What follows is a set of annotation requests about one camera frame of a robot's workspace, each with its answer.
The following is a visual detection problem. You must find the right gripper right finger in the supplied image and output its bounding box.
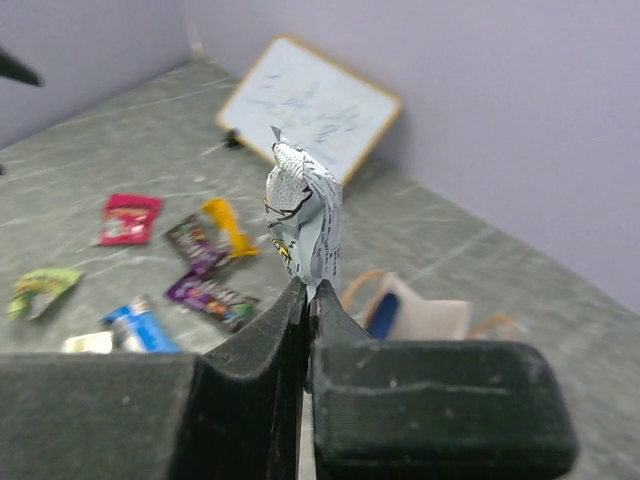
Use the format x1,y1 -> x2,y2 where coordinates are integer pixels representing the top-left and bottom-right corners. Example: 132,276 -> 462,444
309,281 -> 579,479

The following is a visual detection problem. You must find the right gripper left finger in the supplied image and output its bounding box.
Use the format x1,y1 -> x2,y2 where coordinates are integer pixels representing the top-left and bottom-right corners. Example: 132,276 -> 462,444
1,280 -> 306,479

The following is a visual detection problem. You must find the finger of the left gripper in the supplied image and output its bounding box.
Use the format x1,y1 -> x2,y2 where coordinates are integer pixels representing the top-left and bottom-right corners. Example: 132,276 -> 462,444
0,47 -> 42,87

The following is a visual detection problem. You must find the blue Burts chips bag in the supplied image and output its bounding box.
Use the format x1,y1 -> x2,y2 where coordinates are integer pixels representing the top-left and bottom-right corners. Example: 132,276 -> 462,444
368,293 -> 400,339

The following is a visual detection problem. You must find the pink paper bag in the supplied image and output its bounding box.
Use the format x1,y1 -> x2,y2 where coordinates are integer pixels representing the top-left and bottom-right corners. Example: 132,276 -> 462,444
341,270 -> 516,341

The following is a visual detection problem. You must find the red Himalaya candy pouch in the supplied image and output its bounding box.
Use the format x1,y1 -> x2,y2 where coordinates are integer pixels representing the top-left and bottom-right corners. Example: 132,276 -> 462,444
94,193 -> 164,246

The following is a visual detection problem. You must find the green Himalaya candy pouch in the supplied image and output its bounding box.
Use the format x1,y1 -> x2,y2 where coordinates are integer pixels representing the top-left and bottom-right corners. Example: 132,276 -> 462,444
7,267 -> 84,320

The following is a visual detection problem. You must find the grey Himalaya candy pouch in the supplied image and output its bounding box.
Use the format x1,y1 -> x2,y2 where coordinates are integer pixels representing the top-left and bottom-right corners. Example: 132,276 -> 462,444
264,127 -> 343,299

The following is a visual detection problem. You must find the blue cookie bar wrapper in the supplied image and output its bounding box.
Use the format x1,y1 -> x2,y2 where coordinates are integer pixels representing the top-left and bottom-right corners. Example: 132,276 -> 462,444
100,294 -> 181,353

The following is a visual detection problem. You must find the white green small box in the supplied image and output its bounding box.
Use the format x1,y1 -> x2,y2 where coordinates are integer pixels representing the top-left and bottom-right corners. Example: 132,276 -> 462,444
61,331 -> 114,354

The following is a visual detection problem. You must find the yellow candy bar wrapper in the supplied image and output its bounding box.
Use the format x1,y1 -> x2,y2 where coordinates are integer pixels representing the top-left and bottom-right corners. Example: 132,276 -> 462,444
200,198 -> 260,259

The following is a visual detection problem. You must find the brown purple M&M's pack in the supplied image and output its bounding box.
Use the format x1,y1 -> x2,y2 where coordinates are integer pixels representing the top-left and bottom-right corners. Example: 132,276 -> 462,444
164,214 -> 230,277

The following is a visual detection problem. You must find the white board with yellow frame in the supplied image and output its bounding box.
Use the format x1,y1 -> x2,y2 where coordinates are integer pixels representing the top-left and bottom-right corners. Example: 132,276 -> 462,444
216,34 -> 402,185

